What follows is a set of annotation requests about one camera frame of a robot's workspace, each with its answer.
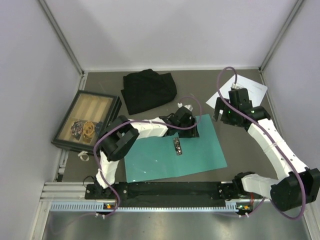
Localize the purple cable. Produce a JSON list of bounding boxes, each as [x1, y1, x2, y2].
[[93, 96, 205, 218], [216, 66, 307, 221]]

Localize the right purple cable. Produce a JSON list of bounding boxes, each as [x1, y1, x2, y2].
[[216, 66, 307, 221]]

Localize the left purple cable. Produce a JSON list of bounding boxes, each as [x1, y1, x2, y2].
[[93, 96, 205, 218]]

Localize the black folded cloth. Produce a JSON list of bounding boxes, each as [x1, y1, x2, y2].
[[121, 69, 177, 115]]

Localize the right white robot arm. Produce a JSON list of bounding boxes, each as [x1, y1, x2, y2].
[[213, 88, 320, 212]]

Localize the white zip tie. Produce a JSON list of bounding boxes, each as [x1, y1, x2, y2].
[[77, 151, 90, 162]]

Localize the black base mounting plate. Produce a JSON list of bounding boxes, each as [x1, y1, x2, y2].
[[84, 181, 261, 208]]

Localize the grey slotted cable duct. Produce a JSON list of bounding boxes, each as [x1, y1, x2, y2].
[[50, 201, 252, 213]]

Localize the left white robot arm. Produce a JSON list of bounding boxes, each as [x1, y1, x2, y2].
[[85, 105, 199, 200]]

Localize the gold bracelet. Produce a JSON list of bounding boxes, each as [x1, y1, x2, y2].
[[82, 121, 97, 145]]

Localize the dark beaded bracelet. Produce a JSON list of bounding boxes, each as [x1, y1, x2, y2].
[[70, 120, 85, 138]]

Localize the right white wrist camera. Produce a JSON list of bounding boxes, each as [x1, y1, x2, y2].
[[231, 82, 243, 90]]

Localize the black folder clip mechanism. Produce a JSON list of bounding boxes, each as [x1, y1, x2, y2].
[[173, 137, 183, 156]]

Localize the white paper sheet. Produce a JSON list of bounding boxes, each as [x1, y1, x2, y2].
[[218, 75, 268, 107]]

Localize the black glass-lid display box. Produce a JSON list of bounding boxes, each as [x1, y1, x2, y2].
[[51, 90, 122, 155]]

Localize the teal file folder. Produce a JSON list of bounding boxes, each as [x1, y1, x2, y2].
[[124, 114, 227, 183]]

